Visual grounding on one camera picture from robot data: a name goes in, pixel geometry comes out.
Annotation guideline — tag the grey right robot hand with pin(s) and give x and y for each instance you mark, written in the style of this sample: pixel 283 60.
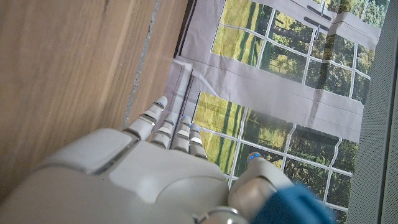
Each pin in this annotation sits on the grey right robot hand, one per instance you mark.
pixel 140 180

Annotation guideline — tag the printed window backdrop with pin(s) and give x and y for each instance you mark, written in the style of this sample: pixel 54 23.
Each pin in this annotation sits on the printed window backdrop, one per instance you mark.
pixel 264 87

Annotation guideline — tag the blue wrist connector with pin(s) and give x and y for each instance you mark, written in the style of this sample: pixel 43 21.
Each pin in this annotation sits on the blue wrist connector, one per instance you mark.
pixel 295 208

